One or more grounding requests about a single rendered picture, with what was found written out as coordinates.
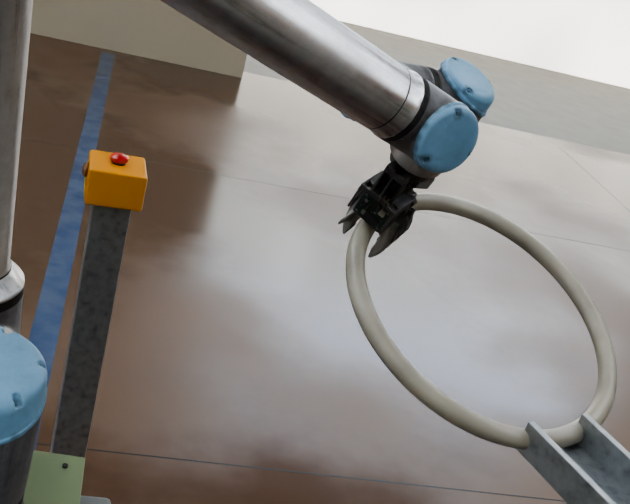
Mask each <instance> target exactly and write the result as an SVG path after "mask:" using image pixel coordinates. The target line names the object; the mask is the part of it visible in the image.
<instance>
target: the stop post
mask: <svg viewBox="0 0 630 504"><path fill-rule="evenodd" d="M111 154H112V153H111V152H105V151H98V150H90V152H89V158H88V162H89V167H88V174H87V177H85V179H84V202H85V203H86V204H91V207H90V213H89V219H88V225H87V231H86V237H85V243H84V249H83V255H82V261H81V267H80V273H79V279H78V285H77V291H76V298H75V304H74V310H73V316H72V322H71V328H70V334H69V340H68V346H67V352H66V358H65V364H64V370H63V376H62V382H61V388H60V394H59V400H58V406H57V412H56V418H55V424H54V430H53V436H52V442H51V448H50V453H56V454H63V455H70V456H77V457H84V458H85V455H86V450H87V444H88V439H89V434H90V428H91V423H92V418H93V412H94V407H95V401H96V396H97V391H98V385H99V380H100V375H101V369H102V364H103V359H104V353H105V348H106V342H107V337H108V332H109V326H110V321H111V316H112V310H113V305H114V300H115V294H116V289H117V283H118V278H119V273H120V267H121V262H122V257H123V251H124V246H125V241H126V235H127V230H128V224H129V219H130V214H131V210H132V211H141V210H142V207H143V202H144V196H145V191H146V186H147V181H148V179H147V171H146V162H145V159H144V158H142V157H136V156H129V155H127V156H128V157H129V161H128V162H127V163H126V164H119V163H115V162H113V161H111V159H110V155H111Z"/></svg>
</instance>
